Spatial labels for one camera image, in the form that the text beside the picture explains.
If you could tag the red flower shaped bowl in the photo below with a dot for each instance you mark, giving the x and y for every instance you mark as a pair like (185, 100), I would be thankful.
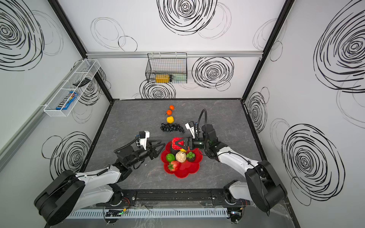
(185, 168)

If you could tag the beige potato shaped fruit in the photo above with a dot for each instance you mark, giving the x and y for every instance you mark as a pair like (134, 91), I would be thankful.
(181, 157)

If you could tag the dark wrinkled avocado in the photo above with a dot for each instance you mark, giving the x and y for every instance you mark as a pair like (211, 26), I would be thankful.
(173, 151)

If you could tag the black remote control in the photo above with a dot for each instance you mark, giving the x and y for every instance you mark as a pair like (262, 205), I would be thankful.
(82, 83)

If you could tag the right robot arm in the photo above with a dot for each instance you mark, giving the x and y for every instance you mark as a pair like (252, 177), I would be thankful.
(262, 185)

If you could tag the aluminium wall rail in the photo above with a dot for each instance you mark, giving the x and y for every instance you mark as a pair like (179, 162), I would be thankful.
(174, 54)

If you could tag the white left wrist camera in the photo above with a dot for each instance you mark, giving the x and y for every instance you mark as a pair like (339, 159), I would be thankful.
(144, 138)

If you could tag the yellow box in basket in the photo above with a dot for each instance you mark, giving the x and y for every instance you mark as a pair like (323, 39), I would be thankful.
(162, 78)

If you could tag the green lime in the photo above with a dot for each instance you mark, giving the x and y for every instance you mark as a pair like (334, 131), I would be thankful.
(170, 157)

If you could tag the small yellow lemon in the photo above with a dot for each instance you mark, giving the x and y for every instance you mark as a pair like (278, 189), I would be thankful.
(170, 120)

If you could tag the white slotted cable duct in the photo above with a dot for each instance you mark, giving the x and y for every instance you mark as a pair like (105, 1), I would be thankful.
(149, 213)

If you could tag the red strawberry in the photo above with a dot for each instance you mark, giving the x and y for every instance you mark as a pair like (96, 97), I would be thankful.
(173, 166)

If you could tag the red pink apple fruit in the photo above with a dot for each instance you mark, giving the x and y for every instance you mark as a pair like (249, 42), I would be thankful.
(178, 143)

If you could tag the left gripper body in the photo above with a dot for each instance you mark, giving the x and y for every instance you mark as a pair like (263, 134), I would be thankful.
(139, 155)

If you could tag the black grape bunch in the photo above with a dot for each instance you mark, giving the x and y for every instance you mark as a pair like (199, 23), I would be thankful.
(172, 127)

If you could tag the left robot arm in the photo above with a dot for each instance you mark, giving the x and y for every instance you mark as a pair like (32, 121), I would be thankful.
(72, 191)

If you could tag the green box in basket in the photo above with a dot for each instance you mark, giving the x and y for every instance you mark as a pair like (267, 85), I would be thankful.
(179, 78)

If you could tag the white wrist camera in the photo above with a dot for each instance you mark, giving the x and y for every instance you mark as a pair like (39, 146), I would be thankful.
(191, 127)
(144, 138)

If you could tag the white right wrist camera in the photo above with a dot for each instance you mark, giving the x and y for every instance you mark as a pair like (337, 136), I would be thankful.
(191, 127)

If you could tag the dark purple plum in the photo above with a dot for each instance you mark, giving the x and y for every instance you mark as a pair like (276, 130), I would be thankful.
(191, 157)

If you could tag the white wire shelf basket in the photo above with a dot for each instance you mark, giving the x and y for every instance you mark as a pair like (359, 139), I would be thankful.
(88, 95)

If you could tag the blue candy packet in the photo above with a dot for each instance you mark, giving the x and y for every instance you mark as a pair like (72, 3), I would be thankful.
(67, 101)

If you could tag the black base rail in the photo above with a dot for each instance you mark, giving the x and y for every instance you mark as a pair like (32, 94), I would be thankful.
(215, 197)

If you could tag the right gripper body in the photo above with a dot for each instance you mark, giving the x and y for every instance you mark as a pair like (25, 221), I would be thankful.
(200, 143)

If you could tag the black wire basket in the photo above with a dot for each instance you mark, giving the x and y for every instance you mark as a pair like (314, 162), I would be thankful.
(165, 65)

